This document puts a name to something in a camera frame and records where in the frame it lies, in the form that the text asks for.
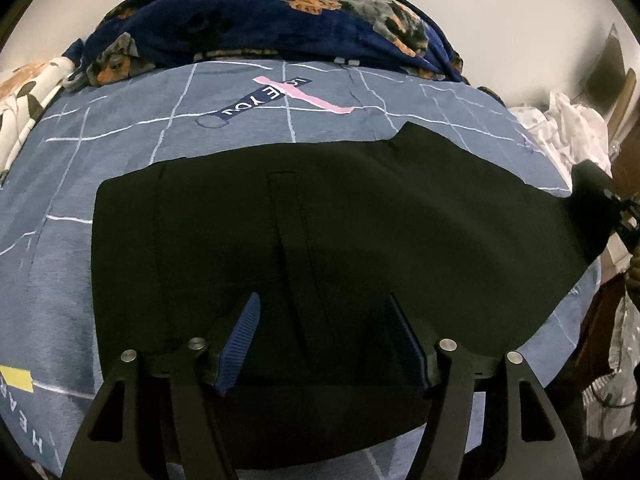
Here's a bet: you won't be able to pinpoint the black pants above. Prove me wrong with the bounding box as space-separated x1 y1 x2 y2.
91 122 610 472

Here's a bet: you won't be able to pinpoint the blue checked bed sheet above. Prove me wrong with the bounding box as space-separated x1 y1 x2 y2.
1 60 600 479

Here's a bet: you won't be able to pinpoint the white triangle print sheet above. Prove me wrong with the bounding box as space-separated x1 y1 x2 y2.
509 91 612 188

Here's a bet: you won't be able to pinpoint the dark box on wardrobe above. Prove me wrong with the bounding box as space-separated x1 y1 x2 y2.
582 25 626 114

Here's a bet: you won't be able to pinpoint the white floral pillow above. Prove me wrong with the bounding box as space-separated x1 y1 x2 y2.
1 56 75 179

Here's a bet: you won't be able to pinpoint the navy dog print blanket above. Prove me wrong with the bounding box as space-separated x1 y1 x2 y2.
64 0 464 91

